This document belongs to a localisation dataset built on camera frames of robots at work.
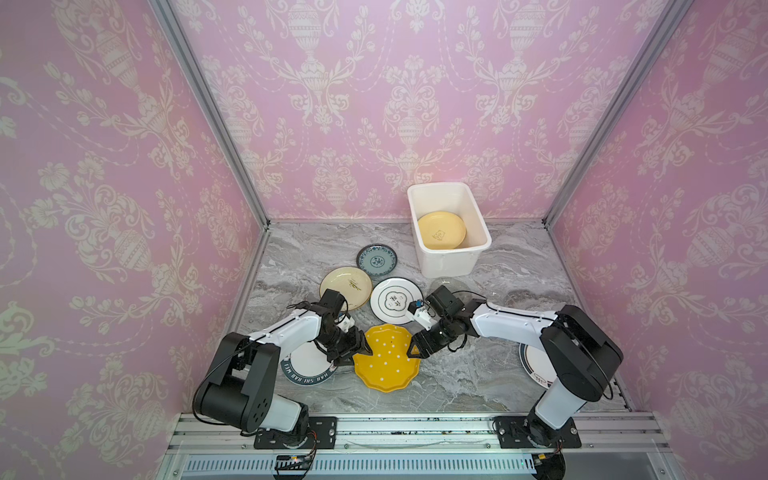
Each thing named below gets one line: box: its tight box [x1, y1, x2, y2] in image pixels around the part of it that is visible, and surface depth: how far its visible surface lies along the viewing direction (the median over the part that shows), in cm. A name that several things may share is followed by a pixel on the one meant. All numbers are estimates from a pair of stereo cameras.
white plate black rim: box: [370, 277, 424, 326], surface depth 101 cm
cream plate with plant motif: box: [319, 267, 373, 312], surface depth 103 cm
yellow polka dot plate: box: [352, 324, 421, 393], surface depth 87 cm
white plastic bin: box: [407, 182, 492, 278], surface depth 112 cm
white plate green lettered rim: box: [280, 341, 338, 386], surface depth 85 cm
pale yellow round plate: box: [418, 211, 467, 250], surface depth 118 cm
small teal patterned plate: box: [356, 244, 398, 276], surface depth 111 cm
